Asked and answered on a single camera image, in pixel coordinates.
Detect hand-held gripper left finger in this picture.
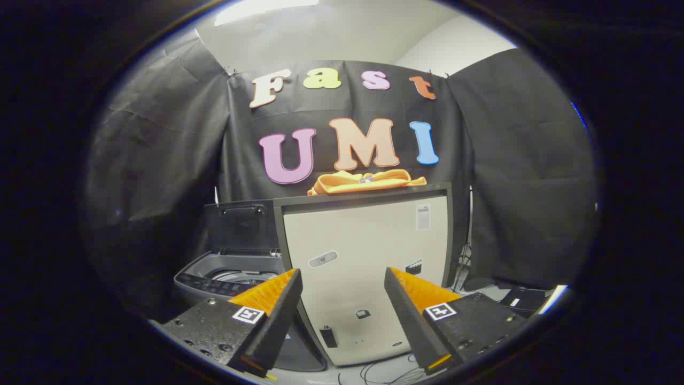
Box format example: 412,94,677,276
160,268,304,379

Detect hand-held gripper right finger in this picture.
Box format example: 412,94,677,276
384,266,530,375

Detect grey washing machine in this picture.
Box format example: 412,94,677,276
174,249,328,373

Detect dark washing machine lid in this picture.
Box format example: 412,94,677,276
203,201,282,256

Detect orange shirt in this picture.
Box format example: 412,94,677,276
307,170,428,196

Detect black flat box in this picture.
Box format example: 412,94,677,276
500,286,550,319

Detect black backdrop cloth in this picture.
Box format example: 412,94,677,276
85,29,599,321

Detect black floor cables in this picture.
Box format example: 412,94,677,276
337,353,428,385

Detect black hanging cables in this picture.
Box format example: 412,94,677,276
452,243,474,290

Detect white cabinet with grey frame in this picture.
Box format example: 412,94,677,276
273,183,455,367

